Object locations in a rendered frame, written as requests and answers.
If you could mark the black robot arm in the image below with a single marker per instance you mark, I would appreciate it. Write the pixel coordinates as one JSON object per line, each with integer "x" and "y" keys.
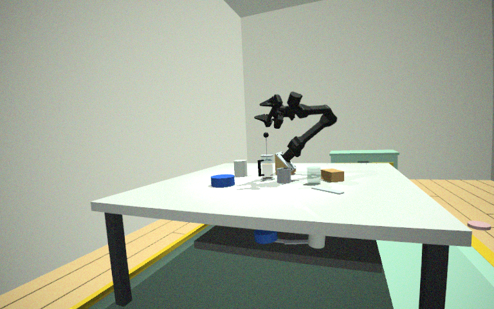
{"x": 297, "y": 144}

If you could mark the blue short cylinder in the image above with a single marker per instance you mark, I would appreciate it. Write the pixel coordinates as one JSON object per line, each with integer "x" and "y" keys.
{"x": 265, "y": 236}
{"x": 222, "y": 180}

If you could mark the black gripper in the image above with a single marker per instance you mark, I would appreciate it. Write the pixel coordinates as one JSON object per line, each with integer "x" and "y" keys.
{"x": 276, "y": 103}

